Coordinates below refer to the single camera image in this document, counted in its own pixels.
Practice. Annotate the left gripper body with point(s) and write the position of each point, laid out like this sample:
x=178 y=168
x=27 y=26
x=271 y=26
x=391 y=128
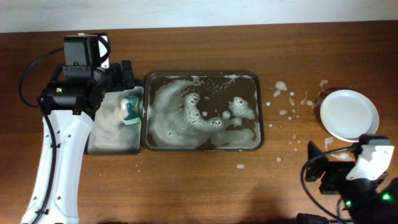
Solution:
x=114 y=79

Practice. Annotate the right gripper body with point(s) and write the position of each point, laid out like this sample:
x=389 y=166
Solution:
x=335 y=182

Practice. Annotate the green yellow sponge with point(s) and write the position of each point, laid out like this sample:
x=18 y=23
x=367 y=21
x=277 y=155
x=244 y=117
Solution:
x=129 y=112

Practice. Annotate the pale blue plate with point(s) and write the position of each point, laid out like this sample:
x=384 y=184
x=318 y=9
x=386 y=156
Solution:
x=346 y=113

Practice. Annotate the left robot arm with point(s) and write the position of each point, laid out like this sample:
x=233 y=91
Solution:
x=68 y=104

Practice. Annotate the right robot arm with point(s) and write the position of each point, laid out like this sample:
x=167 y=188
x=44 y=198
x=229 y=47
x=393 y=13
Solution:
x=378 y=208

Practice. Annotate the small black soapy tray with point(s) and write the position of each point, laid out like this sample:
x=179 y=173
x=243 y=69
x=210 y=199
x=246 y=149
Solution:
x=109 y=135

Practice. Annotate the large black soapy tray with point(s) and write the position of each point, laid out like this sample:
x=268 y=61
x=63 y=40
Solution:
x=202 y=110

